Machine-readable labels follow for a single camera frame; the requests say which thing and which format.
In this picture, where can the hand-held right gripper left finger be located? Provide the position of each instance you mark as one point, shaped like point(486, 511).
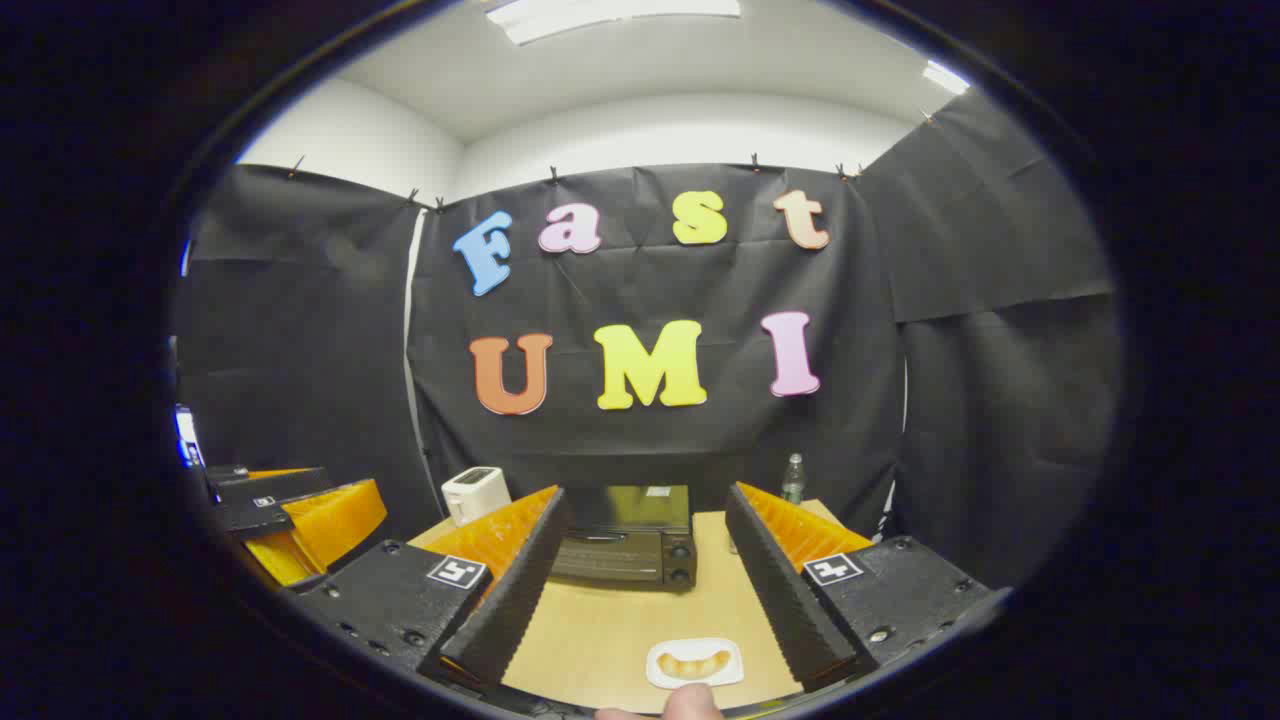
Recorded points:
point(520, 590)

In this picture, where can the white plate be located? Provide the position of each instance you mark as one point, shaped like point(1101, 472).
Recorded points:
point(660, 680)

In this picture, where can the golden bread roll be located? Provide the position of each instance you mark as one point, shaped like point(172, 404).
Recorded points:
point(694, 665)

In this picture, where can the computer monitor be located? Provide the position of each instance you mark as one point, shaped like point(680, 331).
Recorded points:
point(187, 440)

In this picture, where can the small ceiling light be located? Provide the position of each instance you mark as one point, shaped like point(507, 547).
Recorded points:
point(945, 77)

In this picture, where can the long ceiling light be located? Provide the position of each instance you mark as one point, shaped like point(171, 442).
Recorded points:
point(610, 15)

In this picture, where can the clear plastic water bottle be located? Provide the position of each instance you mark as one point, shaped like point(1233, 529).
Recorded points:
point(792, 485)

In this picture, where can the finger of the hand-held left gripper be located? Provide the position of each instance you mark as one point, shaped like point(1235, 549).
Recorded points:
point(335, 520)
point(250, 495)

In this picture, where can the black electric oven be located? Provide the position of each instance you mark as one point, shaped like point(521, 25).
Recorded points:
point(625, 550)

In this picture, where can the white toaster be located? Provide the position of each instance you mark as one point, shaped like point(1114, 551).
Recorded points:
point(475, 495)

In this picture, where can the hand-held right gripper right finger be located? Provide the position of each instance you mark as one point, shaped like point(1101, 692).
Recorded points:
point(775, 590)

